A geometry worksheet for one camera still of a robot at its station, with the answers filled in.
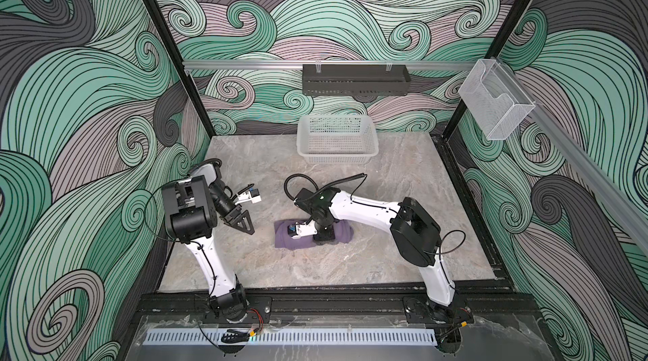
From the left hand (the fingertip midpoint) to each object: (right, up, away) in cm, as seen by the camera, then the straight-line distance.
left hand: (243, 230), depth 82 cm
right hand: (+25, -4, +5) cm, 26 cm away
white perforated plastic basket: (+32, +33, +36) cm, 58 cm away
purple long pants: (+13, -2, -2) cm, 14 cm away
